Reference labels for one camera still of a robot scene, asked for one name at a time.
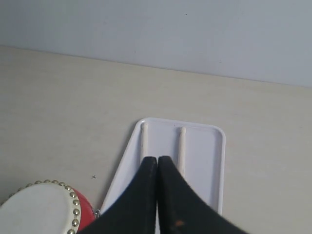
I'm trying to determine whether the white plastic tray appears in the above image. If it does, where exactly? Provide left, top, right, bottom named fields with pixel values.
left=99, top=117, right=226, bottom=234

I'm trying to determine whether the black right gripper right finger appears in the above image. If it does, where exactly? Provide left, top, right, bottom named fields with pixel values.
left=156, top=156, right=245, bottom=234

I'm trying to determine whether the white wooden drumstick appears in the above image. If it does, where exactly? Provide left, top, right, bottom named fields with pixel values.
left=140, top=122, right=148, bottom=160
left=178, top=126, right=186, bottom=176

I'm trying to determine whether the red small drum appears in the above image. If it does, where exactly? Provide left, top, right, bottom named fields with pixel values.
left=0, top=180, right=96, bottom=234

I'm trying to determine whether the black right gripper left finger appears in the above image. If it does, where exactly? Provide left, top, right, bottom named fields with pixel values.
left=80, top=156, right=157, bottom=234

